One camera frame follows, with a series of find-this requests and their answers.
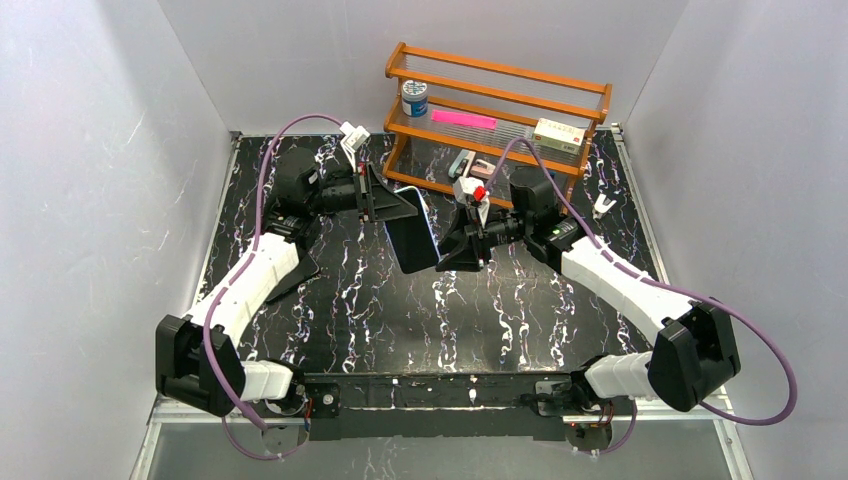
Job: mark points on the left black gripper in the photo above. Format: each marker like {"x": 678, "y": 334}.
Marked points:
{"x": 363, "y": 195}

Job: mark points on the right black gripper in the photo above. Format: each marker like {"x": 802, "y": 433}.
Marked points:
{"x": 479, "y": 234}

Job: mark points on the phone with black screen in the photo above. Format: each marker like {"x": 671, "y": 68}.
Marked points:
{"x": 411, "y": 242}

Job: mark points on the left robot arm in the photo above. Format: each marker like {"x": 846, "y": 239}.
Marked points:
{"x": 196, "y": 358}

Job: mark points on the black phone near left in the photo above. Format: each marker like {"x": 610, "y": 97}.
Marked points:
{"x": 306, "y": 270}

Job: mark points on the pink white stapler on shelf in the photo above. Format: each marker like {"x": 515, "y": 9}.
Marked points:
{"x": 482, "y": 170}

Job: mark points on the teal white stapler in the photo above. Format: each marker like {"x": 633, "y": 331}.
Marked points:
{"x": 458, "y": 166}

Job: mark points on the blue white round jar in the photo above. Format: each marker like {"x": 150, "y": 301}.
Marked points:
{"x": 414, "y": 98}

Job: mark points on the pink flat ruler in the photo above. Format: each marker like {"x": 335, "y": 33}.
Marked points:
{"x": 464, "y": 119}

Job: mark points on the white staple remover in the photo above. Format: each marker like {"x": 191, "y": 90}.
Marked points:
{"x": 602, "y": 205}

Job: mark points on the orange wooden two-tier shelf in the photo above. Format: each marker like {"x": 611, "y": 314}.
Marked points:
{"x": 517, "y": 97}

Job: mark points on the white red cardboard box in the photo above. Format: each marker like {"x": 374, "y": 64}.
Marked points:
{"x": 558, "y": 136}

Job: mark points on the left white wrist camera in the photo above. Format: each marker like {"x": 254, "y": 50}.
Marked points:
{"x": 352, "y": 140}

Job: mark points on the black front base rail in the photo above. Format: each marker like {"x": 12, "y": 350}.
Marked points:
{"x": 429, "y": 405}

